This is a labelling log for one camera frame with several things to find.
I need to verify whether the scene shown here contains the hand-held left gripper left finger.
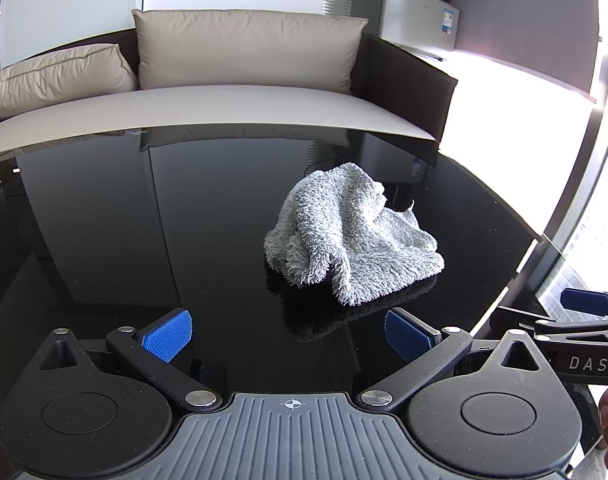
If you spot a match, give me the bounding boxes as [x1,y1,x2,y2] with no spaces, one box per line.
[38,308,223,414]

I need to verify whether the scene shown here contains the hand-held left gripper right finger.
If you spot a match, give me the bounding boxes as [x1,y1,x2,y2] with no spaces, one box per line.
[356,308,553,414]

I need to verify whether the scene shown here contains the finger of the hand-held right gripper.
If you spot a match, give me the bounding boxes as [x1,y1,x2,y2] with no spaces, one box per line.
[490,305,558,332]
[559,287,608,320]

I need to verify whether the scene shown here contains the grey fluffy towel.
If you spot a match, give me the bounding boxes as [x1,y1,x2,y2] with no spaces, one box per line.
[263,162,446,307]

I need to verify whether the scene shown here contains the beige and brown sofa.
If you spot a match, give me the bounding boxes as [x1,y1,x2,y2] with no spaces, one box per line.
[0,27,459,171]

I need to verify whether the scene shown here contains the small beige cushion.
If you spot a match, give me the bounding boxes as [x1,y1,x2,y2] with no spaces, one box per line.
[0,43,139,122]

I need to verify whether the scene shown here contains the large beige cushion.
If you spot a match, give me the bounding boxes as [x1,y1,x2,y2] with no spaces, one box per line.
[132,8,369,95]

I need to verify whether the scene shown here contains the silver fridge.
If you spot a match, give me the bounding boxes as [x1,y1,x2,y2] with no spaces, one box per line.
[350,0,459,61]

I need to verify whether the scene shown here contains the window blind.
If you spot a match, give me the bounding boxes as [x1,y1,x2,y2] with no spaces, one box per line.
[324,0,385,41]

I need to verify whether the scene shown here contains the grey window frame post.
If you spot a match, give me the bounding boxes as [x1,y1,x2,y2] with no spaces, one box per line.
[476,35,608,341]

